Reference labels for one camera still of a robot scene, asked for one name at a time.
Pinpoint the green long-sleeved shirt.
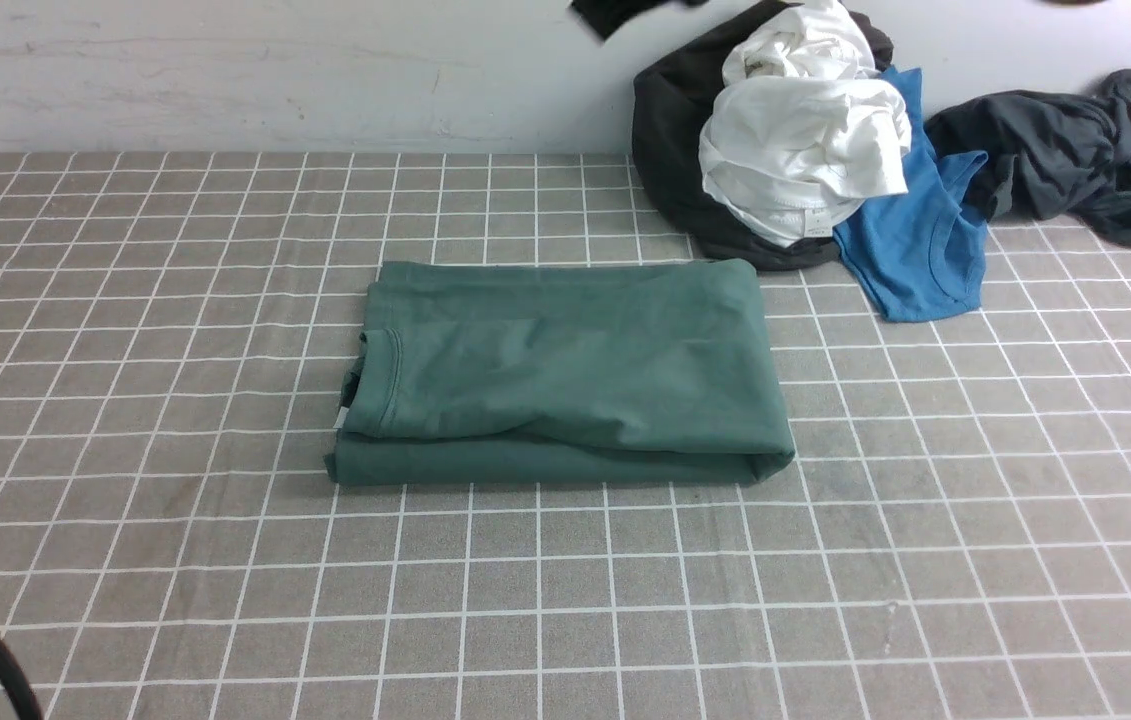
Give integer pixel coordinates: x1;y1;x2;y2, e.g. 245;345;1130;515
326;260;795;487

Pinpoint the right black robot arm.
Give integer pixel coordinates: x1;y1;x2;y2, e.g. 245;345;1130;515
568;0;707;42

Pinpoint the white shirt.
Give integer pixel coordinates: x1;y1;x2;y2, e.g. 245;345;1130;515
699;1;912;248

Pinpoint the blue shirt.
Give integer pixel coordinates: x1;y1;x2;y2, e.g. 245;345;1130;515
834;67;987;323

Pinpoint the dark grey shirt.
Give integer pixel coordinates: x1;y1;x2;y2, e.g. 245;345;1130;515
925;68;1131;249

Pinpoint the black garment pile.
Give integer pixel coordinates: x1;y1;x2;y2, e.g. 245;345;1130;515
632;1;893;272

